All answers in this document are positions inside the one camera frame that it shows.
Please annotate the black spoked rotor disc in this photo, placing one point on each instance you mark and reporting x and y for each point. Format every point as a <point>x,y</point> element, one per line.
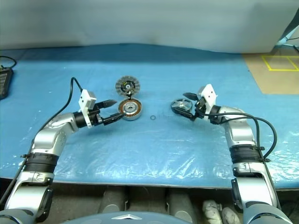
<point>181,103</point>

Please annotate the silver motor stator copper windings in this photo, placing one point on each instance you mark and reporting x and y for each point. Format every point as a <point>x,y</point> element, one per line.
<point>129,108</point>

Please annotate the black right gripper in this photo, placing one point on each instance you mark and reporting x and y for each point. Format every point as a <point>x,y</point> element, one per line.
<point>200,108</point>

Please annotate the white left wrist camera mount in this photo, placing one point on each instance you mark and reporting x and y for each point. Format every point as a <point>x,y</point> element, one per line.
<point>85,100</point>

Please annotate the grey rounded cylinder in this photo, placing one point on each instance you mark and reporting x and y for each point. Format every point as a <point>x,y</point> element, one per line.
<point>114,200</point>
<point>180,203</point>

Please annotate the white shoe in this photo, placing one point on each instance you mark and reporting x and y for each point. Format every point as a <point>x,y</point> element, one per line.
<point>230,215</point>
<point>211,210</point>

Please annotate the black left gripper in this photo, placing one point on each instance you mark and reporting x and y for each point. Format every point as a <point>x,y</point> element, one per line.
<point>96,119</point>

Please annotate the brown cardboard sheet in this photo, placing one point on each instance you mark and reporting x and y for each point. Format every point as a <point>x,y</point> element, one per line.
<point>275,81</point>

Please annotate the blue plastic table mat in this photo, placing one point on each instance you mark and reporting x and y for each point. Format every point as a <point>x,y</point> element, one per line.
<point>140,144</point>

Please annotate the light blue frame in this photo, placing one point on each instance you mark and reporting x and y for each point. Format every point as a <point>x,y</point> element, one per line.
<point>289,28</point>

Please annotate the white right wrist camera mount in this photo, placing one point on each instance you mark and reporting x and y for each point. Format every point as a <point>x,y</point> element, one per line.
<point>209,94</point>

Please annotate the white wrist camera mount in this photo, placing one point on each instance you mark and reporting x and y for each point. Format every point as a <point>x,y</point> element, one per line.
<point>85,100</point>
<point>209,94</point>

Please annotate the grey robot torso silver emblem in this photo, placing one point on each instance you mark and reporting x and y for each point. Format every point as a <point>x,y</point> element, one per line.
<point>98,219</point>

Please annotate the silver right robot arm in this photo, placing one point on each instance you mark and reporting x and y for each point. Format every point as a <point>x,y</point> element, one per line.
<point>238,130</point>

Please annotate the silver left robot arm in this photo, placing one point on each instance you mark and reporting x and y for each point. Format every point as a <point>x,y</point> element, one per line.
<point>51,135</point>

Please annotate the black keypad device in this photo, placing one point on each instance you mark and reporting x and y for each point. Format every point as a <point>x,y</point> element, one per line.
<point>4,81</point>

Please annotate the white backdrop board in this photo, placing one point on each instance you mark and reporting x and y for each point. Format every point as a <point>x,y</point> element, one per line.
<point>140,21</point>

